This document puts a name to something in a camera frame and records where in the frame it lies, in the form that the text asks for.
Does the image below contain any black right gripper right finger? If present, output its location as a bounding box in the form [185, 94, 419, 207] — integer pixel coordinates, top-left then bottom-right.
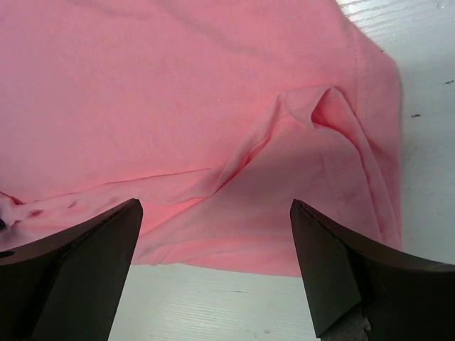
[290, 200, 454, 340]

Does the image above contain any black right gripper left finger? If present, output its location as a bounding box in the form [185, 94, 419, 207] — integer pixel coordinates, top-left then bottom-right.
[1, 199, 143, 341]

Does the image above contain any pink t-shirt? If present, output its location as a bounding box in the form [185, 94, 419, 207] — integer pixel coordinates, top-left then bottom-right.
[1, 1, 402, 276]

